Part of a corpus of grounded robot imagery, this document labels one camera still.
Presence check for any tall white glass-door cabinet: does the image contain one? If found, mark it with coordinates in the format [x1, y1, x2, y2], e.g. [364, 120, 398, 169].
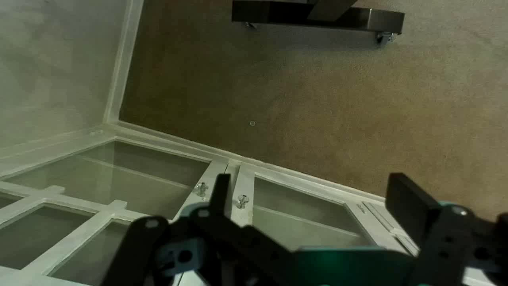
[0, 0, 498, 286]

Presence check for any black stand base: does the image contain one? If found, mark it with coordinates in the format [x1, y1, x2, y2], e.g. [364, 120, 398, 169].
[229, 0, 406, 45]

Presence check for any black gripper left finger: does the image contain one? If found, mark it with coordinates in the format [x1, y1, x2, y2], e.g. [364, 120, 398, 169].
[99, 172, 329, 286]

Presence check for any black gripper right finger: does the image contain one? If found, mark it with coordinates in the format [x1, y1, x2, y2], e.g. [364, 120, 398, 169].
[383, 171, 508, 286]

